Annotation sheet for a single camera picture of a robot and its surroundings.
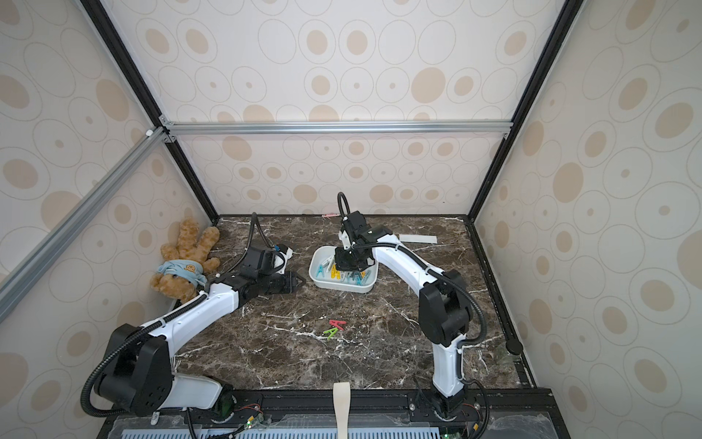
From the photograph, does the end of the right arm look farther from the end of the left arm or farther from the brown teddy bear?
the brown teddy bear

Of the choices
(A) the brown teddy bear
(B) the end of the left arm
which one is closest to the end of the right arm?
(B) the end of the left arm

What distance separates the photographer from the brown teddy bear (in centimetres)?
91
